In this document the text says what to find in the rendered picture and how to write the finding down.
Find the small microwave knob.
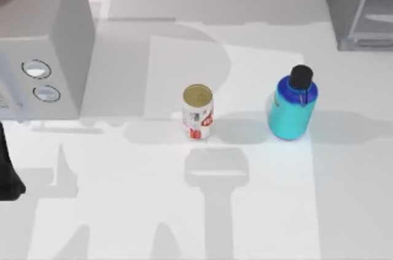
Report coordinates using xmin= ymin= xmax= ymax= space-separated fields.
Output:
xmin=33 ymin=85 xmax=61 ymax=102

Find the large microwave knob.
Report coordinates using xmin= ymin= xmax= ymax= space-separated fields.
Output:
xmin=21 ymin=59 xmax=52 ymax=80

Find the red and white can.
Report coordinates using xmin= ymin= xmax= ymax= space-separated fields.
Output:
xmin=182 ymin=84 xmax=214 ymax=142

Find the pale microwave oven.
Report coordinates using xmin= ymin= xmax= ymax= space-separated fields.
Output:
xmin=0 ymin=0 xmax=96 ymax=121

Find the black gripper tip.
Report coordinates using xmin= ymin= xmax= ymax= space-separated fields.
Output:
xmin=0 ymin=121 xmax=26 ymax=202

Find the turquoise bottle with black cap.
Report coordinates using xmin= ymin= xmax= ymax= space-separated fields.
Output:
xmin=267 ymin=65 xmax=319 ymax=141

